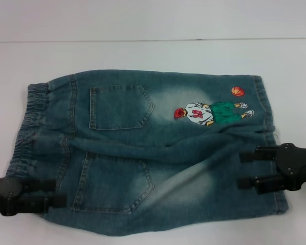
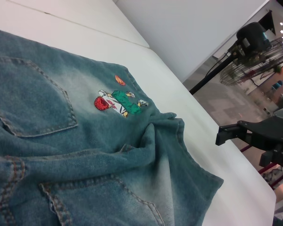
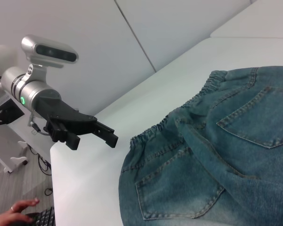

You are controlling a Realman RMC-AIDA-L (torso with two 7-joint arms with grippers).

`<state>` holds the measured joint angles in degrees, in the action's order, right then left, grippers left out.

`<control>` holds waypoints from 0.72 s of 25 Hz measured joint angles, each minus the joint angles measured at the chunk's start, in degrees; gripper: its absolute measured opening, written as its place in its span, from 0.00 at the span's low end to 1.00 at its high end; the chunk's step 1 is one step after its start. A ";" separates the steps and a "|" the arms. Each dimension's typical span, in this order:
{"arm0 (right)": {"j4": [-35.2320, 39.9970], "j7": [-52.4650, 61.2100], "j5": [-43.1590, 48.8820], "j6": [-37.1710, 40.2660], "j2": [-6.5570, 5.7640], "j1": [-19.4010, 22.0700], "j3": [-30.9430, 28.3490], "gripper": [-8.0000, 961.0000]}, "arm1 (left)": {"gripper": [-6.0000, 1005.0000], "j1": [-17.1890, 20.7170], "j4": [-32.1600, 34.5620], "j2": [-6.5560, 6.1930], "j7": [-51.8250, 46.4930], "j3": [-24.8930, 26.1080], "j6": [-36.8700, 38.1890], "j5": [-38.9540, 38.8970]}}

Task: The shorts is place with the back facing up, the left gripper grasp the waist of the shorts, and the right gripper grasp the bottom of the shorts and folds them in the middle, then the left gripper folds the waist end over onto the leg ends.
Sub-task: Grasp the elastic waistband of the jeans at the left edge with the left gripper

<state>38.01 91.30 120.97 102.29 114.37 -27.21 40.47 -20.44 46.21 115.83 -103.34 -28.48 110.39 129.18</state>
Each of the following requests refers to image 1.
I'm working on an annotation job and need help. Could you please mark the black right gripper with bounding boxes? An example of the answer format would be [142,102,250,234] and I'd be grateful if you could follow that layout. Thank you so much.
[236,142,306,192]

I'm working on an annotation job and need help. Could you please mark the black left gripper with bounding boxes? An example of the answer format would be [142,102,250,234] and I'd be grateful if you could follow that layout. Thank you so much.
[0,178,68,217]

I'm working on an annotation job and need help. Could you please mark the blue denim shorts with embroidery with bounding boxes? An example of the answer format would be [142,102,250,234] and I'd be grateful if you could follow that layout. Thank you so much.
[5,67,290,237]

